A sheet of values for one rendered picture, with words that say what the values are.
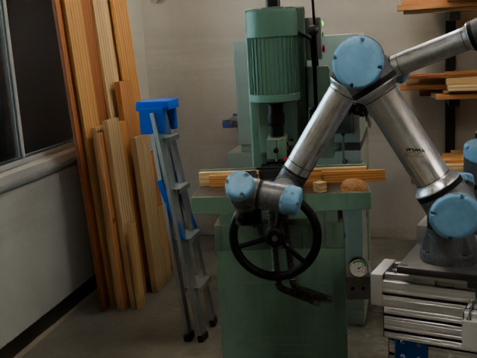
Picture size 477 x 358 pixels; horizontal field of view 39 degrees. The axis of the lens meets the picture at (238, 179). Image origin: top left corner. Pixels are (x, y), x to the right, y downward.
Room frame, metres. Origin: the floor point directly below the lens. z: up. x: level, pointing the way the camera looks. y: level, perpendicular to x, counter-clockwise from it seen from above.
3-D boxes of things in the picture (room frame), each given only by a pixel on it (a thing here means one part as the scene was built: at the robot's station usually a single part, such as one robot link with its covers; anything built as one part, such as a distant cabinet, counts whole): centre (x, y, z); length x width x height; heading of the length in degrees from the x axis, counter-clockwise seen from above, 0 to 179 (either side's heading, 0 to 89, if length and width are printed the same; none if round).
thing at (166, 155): (3.15, 0.31, 0.58); 0.27 x 0.25 x 1.16; 75
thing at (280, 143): (2.36, -0.15, 1.03); 0.14 x 0.07 x 0.09; 173
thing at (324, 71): (2.54, -0.32, 1.23); 0.09 x 0.08 x 0.15; 173
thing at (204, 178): (2.36, -0.16, 0.93); 0.60 x 0.02 x 0.05; 83
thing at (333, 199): (2.24, -0.14, 0.87); 0.61 x 0.30 x 0.06; 83
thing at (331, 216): (2.28, -0.14, 0.82); 0.40 x 0.21 x 0.04; 83
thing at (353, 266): (2.10, -0.38, 0.65); 0.06 x 0.04 x 0.08; 83
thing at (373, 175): (2.34, -0.20, 0.92); 0.62 x 0.02 x 0.04; 83
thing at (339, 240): (2.47, -0.16, 0.76); 0.57 x 0.45 x 0.09; 173
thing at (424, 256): (1.69, -0.54, 0.87); 0.15 x 0.15 x 0.10
